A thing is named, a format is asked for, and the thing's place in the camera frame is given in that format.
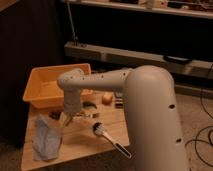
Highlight blue grey cloth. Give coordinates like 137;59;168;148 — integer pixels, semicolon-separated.
32;115;61;161

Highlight orange plastic tray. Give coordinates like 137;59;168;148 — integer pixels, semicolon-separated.
23;63;91;109

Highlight green chili pepper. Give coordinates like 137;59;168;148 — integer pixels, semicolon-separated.
82;101;97;109

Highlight grey metal shelf rail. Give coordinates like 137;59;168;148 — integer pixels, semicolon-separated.
64;42;213;79

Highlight metal spoon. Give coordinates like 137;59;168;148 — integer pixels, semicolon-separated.
76;113;99;118

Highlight black floor cables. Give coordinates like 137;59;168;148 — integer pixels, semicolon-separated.
184;63;213;169

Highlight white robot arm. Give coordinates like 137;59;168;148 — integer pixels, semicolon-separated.
57;65;189;171

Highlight black remote on shelf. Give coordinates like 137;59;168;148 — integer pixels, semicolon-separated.
163;55;192;65

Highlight striped sponge stack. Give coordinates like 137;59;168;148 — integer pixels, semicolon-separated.
114;92;123;108

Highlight dark grape bunch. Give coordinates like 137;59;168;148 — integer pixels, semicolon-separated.
49;111;61;120

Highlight wooden table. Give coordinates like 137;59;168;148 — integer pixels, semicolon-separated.
21;90;129;171

